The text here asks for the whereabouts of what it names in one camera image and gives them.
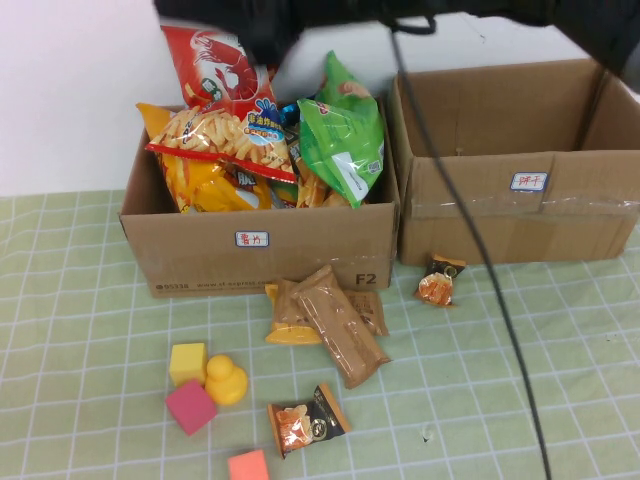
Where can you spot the short brown biscuit packet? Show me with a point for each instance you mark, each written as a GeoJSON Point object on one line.
{"type": "Point", "coordinates": [372, 312]}

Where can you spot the large green chip bag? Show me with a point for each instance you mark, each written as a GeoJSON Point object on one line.
{"type": "Point", "coordinates": [340, 145]}

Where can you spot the green checked tablecloth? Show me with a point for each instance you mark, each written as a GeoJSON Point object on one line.
{"type": "Point", "coordinates": [75, 325]}

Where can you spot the red shrimp stick bag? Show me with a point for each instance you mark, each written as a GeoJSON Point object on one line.
{"type": "Point", "coordinates": [220, 135]}

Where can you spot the white label with blue border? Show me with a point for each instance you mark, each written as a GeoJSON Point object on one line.
{"type": "Point", "coordinates": [252, 239]}
{"type": "Point", "coordinates": [529, 182]}

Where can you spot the printed cardboard box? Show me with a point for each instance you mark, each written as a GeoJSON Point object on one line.
{"type": "Point", "coordinates": [200, 260]}

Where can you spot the pink foam cube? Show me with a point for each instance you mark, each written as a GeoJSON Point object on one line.
{"type": "Point", "coordinates": [190, 407]}

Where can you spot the dark blue chip bag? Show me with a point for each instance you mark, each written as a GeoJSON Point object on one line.
{"type": "Point", "coordinates": [290, 112]}

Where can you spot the small green yellow snack bag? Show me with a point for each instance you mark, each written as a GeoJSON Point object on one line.
{"type": "Point", "coordinates": [285, 192]}

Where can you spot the yellow orange chip bag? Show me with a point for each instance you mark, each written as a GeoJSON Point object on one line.
{"type": "Point", "coordinates": [200, 190]}

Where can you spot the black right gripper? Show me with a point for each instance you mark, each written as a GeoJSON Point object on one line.
{"type": "Point", "coordinates": [260, 20]}

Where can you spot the taped cardboard box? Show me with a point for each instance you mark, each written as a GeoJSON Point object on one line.
{"type": "Point", "coordinates": [550, 235]}

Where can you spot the orange crisps bag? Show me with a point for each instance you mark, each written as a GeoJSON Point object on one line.
{"type": "Point", "coordinates": [312, 192]}

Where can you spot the yellow foam cube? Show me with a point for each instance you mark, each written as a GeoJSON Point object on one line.
{"type": "Point", "coordinates": [187, 362]}

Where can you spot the green snack bag with chips picture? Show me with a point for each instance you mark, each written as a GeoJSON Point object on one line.
{"type": "Point", "coordinates": [342, 75]}

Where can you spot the long brown biscuit packet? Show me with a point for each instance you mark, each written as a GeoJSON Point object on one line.
{"type": "Point", "coordinates": [345, 335]}

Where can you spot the orange foam block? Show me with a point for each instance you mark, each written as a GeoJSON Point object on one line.
{"type": "Point", "coordinates": [247, 467]}

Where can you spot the yellow snack packet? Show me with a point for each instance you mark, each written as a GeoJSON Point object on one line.
{"type": "Point", "coordinates": [285, 325]}

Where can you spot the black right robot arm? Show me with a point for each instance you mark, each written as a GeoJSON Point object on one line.
{"type": "Point", "coordinates": [550, 15]}

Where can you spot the black orange small snack packet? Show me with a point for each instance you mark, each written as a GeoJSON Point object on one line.
{"type": "Point", "coordinates": [437, 287]}
{"type": "Point", "coordinates": [300, 425]}

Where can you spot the yellow rubber duck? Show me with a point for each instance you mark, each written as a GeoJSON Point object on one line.
{"type": "Point", "coordinates": [225, 382]}

